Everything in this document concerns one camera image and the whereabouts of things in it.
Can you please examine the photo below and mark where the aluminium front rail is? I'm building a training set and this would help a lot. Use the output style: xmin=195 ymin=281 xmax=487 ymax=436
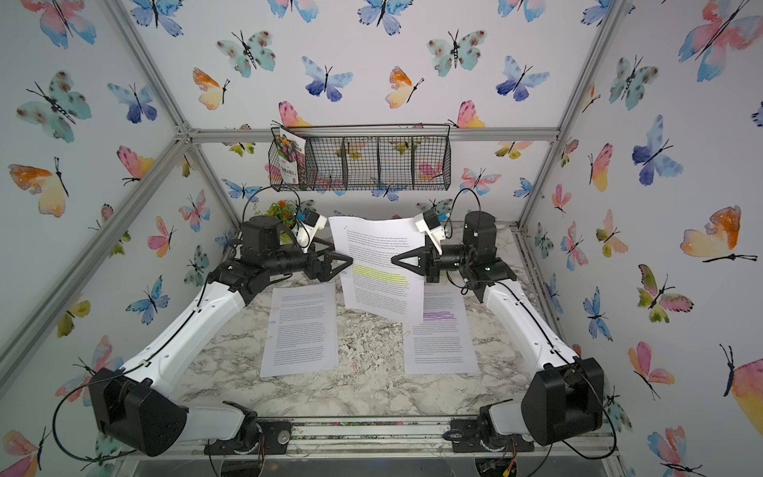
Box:
xmin=115 ymin=413 xmax=621 ymax=461

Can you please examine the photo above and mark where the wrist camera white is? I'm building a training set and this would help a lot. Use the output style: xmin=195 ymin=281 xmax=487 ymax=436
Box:
xmin=413 ymin=208 xmax=446 ymax=254
xmin=295 ymin=210 xmax=327 ymax=252

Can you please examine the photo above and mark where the colourful seed packet booklet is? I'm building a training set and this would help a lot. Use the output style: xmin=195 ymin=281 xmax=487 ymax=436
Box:
xmin=276 ymin=127 xmax=307 ymax=185

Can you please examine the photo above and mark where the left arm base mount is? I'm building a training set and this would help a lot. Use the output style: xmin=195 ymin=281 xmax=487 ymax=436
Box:
xmin=204 ymin=419 xmax=293 ymax=457

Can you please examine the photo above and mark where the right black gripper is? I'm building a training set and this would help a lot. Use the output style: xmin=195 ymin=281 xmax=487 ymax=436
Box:
xmin=395 ymin=240 xmax=479 ymax=289

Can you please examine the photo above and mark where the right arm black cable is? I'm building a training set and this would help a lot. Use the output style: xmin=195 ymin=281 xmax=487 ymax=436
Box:
xmin=443 ymin=187 xmax=616 ymax=477

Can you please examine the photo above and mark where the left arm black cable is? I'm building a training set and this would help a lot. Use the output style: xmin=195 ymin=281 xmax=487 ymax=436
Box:
xmin=52 ymin=184 xmax=305 ymax=463

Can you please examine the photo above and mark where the document with purple highlight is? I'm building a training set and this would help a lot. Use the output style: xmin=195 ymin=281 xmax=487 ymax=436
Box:
xmin=403 ymin=285 xmax=479 ymax=375

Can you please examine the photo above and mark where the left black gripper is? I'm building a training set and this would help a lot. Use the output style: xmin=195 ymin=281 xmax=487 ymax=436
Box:
xmin=262 ymin=238 xmax=351 ymax=284

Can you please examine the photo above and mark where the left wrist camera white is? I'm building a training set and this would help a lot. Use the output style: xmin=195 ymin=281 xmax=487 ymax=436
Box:
xmin=295 ymin=210 xmax=327 ymax=252

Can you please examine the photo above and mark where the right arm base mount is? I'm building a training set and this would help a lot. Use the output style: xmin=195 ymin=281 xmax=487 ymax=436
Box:
xmin=442 ymin=417 xmax=534 ymax=454

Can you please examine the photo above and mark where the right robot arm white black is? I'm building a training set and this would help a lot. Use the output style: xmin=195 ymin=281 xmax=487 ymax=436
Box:
xmin=391 ymin=209 xmax=605 ymax=450

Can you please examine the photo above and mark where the artificial flower plant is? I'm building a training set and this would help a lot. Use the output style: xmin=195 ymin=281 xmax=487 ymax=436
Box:
xmin=265 ymin=200 xmax=301 ymax=230

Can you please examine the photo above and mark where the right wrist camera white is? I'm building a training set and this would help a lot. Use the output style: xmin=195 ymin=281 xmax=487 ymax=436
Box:
xmin=413 ymin=208 xmax=446 ymax=254

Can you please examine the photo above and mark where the document with green highlight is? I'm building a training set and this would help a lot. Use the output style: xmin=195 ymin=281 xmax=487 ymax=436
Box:
xmin=329 ymin=217 xmax=425 ymax=324

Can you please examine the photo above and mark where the black wire basket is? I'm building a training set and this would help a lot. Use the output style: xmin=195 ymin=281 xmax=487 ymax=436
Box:
xmin=265 ymin=123 xmax=452 ymax=196

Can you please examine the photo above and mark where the plain text document left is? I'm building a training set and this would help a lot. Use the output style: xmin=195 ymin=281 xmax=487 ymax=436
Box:
xmin=260 ymin=282 xmax=339 ymax=379

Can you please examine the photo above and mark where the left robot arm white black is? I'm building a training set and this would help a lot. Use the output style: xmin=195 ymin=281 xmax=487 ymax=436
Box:
xmin=87 ymin=212 xmax=353 ymax=457

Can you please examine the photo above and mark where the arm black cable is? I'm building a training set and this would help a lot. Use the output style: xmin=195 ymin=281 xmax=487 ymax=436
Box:
xmin=443 ymin=187 xmax=616 ymax=477
xmin=52 ymin=184 xmax=305 ymax=463

